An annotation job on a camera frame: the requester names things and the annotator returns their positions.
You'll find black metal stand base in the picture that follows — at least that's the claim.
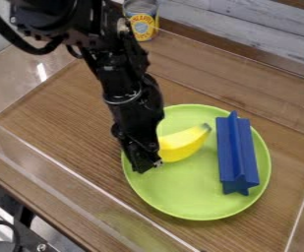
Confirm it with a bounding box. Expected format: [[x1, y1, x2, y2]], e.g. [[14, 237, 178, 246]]
[[13, 225, 60, 252]]

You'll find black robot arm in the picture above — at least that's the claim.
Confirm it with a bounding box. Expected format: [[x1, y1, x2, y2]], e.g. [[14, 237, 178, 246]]
[[8, 0, 165, 173]]

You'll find clear acrylic tray wall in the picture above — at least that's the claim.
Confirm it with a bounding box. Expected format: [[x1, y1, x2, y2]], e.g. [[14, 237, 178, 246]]
[[0, 126, 199, 252]]

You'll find yellow labelled tin can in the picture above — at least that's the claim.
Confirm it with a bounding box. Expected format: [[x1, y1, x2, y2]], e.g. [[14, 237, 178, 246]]
[[123, 0, 160, 42]]

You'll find blue star-shaped block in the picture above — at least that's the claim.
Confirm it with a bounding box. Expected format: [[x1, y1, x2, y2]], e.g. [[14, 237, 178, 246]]
[[216, 111, 260, 196]]

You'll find black cable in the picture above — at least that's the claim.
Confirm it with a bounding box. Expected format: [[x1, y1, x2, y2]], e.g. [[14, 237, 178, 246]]
[[0, 1, 73, 56]]

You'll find yellow toy banana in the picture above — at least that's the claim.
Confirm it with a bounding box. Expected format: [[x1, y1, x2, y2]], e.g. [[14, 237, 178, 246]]
[[159, 123, 212, 162]]

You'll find green round plate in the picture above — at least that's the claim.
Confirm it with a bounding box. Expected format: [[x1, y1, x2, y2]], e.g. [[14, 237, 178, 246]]
[[120, 103, 272, 221]]

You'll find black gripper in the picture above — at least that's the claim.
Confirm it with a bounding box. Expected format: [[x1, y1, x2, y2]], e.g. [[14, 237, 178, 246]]
[[103, 74, 167, 174]]

